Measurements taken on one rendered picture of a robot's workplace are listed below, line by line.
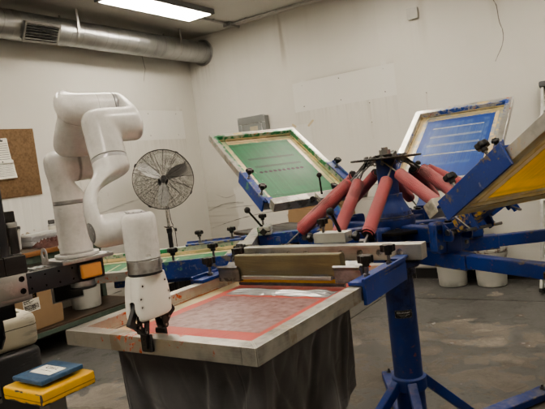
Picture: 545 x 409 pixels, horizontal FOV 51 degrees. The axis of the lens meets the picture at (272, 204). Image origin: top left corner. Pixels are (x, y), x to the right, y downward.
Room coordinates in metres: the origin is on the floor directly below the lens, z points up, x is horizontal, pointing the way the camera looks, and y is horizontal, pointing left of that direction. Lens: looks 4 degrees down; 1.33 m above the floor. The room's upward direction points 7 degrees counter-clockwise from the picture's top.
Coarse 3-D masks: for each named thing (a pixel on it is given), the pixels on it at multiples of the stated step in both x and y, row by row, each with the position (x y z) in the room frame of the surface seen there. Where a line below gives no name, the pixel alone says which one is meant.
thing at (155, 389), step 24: (120, 360) 1.43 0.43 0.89; (144, 360) 1.37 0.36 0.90; (168, 360) 1.33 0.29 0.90; (192, 360) 1.29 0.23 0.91; (144, 384) 1.40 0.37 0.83; (168, 384) 1.34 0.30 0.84; (192, 384) 1.30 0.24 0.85; (216, 384) 1.26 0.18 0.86; (240, 384) 1.23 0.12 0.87; (264, 384) 1.20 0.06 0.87; (144, 408) 1.40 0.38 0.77; (168, 408) 1.35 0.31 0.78; (192, 408) 1.31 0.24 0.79; (216, 408) 1.27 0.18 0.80; (240, 408) 1.24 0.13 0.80; (264, 408) 1.20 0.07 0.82
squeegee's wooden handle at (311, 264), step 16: (240, 256) 1.81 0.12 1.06; (256, 256) 1.77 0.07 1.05; (272, 256) 1.74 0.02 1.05; (288, 256) 1.71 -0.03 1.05; (304, 256) 1.67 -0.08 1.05; (320, 256) 1.64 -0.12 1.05; (336, 256) 1.62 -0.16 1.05; (240, 272) 1.81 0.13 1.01; (256, 272) 1.78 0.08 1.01; (272, 272) 1.74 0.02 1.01; (288, 272) 1.71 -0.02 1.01; (304, 272) 1.68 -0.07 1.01; (320, 272) 1.65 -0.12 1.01
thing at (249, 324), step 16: (304, 288) 1.69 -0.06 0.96; (320, 288) 1.66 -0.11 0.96; (336, 288) 1.64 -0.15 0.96; (256, 304) 1.56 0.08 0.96; (272, 304) 1.54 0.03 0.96; (288, 304) 1.52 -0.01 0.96; (304, 304) 1.50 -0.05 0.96; (224, 320) 1.44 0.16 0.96; (240, 320) 1.42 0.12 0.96; (256, 320) 1.40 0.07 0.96; (272, 320) 1.38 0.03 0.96; (288, 320) 1.37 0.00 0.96; (208, 336) 1.31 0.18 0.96; (224, 336) 1.30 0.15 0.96; (240, 336) 1.28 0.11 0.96; (256, 336) 1.26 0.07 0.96
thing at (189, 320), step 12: (264, 288) 1.76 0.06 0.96; (276, 288) 1.74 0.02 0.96; (288, 288) 1.72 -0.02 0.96; (204, 300) 1.69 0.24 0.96; (216, 300) 1.67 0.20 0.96; (228, 300) 1.65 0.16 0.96; (240, 300) 1.63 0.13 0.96; (252, 300) 1.61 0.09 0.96; (180, 312) 1.57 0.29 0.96; (192, 312) 1.56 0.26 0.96; (204, 312) 1.54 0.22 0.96; (216, 312) 1.52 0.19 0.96; (228, 312) 1.51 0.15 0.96; (156, 324) 1.48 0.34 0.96; (180, 324) 1.45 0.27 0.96; (192, 324) 1.44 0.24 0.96; (204, 324) 1.42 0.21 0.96
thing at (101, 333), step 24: (192, 288) 1.74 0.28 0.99; (216, 288) 1.83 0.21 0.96; (360, 288) 1.47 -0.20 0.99; (120, 312) 1.51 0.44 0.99; (312, 312) 1.28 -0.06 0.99; (336, 312) 1.35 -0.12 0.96; (72, 336) 1.38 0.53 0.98; (96, 336) 1.33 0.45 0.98; (120, 336) 1.28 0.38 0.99; (168, 336) 1.23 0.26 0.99; (192, 336) 1.20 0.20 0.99; (264, 336) 1.14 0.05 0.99; (288, 336) 1.17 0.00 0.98; (216, 360) 1.13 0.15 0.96; (240, 360) 1.09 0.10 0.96; (264, 360) 1.09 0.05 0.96
